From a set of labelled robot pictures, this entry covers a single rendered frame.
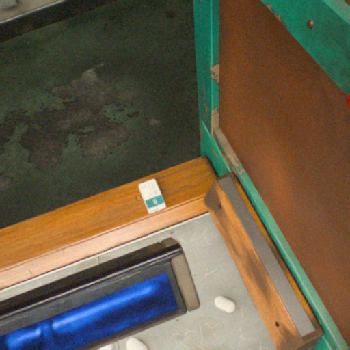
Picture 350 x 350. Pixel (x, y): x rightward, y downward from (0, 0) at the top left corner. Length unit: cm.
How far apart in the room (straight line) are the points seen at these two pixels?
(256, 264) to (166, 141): 128
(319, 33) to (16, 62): 224
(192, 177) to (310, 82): 46
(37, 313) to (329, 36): 34
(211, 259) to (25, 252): 35
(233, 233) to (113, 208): 25
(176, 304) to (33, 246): 47
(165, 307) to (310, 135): 24
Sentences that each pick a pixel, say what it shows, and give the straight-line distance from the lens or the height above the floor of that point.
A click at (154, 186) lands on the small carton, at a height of 79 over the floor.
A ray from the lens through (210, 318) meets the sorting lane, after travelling 75.
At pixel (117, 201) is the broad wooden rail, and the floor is 76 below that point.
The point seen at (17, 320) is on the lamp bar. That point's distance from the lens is 41.
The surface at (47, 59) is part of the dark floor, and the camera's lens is 246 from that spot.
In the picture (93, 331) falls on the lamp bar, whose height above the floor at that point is 107.
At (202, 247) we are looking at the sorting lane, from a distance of 79.
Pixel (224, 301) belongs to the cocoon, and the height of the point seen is 76.
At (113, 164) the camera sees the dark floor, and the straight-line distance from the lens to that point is 185.
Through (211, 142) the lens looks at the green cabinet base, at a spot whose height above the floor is 83.
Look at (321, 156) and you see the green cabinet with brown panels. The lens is 46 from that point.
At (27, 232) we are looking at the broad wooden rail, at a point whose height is 76.
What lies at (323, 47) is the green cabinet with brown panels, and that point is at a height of 123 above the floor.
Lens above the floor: 146
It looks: 55 degrees down
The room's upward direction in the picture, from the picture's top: 9 degrees counter-clockwise
